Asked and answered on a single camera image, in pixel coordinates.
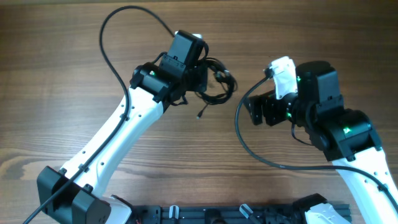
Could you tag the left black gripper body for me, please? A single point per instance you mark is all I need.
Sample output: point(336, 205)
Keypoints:
point(197, 79)

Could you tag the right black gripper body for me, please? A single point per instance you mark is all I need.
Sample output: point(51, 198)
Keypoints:
point(257, 109)

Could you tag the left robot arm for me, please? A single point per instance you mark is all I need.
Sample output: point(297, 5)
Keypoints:
point(74, 194)

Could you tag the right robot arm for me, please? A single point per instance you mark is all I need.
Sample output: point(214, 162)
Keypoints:
point(308, 95)

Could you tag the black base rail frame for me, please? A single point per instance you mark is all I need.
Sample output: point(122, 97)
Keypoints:
point(311, 209)

